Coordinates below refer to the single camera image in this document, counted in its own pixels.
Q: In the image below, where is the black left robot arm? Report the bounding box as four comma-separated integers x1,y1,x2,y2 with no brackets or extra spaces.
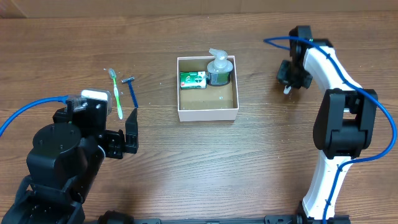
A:
2,97,139,224

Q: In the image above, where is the green soap bar packet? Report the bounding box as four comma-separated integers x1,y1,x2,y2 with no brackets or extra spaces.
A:
179,72,207,90

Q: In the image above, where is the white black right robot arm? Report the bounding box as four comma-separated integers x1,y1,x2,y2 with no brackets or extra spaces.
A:
277,26,376,223

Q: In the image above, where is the pink open box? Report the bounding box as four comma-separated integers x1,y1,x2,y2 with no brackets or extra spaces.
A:
177,55,239,122

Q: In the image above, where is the green toothbrush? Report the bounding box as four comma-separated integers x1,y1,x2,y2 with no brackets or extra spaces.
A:
108,68,123,119

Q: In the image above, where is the clear soap pump bottle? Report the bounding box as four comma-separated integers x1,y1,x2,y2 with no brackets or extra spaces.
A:
207,49,233,86

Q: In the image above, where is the blue disposable razor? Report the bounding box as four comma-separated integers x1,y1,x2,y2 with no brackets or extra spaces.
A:
121,77,139,108

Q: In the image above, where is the teal toothpaste tube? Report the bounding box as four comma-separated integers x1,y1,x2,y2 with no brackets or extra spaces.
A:
283,85,292,95

